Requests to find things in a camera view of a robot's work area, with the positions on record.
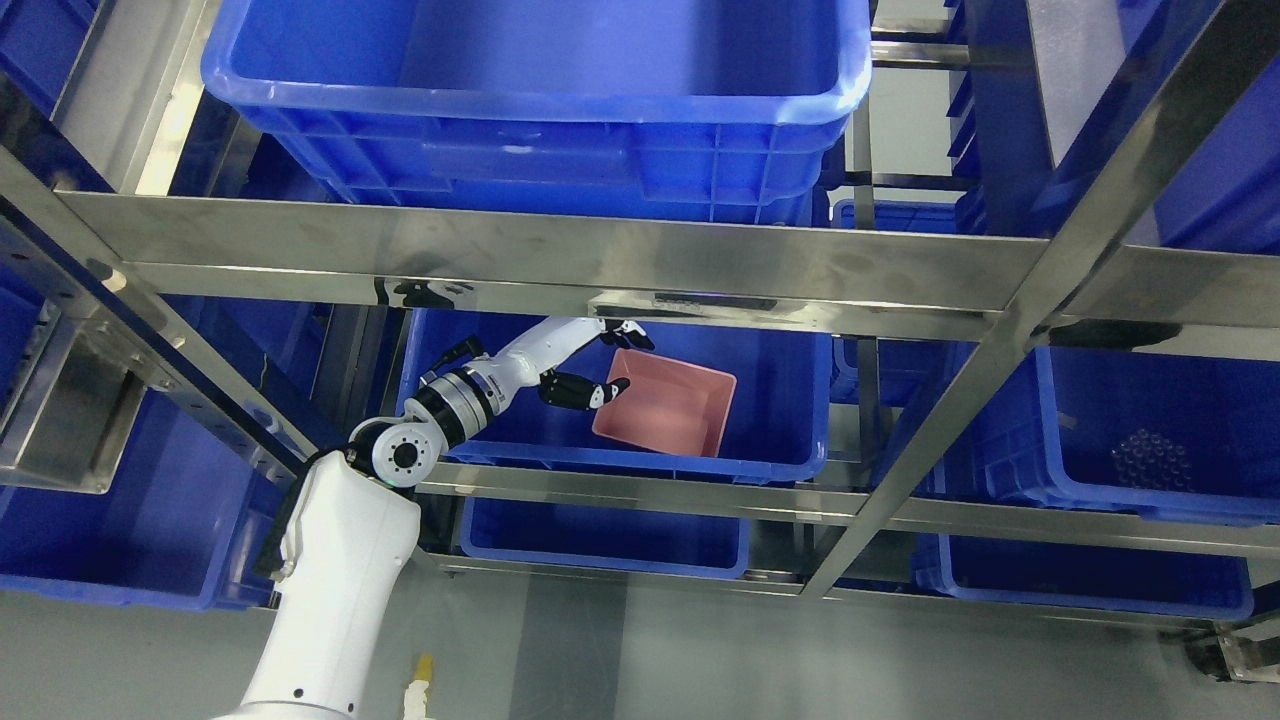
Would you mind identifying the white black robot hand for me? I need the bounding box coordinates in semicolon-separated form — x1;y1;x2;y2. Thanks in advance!
477;316;655;413

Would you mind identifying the pink plastic storage box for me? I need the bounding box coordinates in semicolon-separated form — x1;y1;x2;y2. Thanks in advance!
591;350;737;457

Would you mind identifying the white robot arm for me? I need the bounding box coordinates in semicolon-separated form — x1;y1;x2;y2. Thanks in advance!
230;316;654;719

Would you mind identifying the blue target shelf bin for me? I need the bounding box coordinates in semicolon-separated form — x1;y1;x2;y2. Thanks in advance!
448;323;832;486

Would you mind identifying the stainless steel shelf rack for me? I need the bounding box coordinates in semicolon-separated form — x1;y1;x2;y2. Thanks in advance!
3;1;1277;600

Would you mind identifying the blue bin right shelf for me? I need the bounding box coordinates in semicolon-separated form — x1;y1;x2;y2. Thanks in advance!
931;347;1279;527

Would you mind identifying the blue bin bottom centre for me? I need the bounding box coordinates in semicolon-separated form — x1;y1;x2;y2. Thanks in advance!
460;498;753;580

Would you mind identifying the large blue top bin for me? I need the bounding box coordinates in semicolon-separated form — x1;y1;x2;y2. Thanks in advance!
201;1;873;225

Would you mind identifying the blue bin left lower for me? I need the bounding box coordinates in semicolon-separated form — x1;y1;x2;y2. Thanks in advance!
1;393;283;612

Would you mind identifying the blue bin bottom right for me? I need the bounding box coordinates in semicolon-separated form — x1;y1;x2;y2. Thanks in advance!
910;536;1254;621

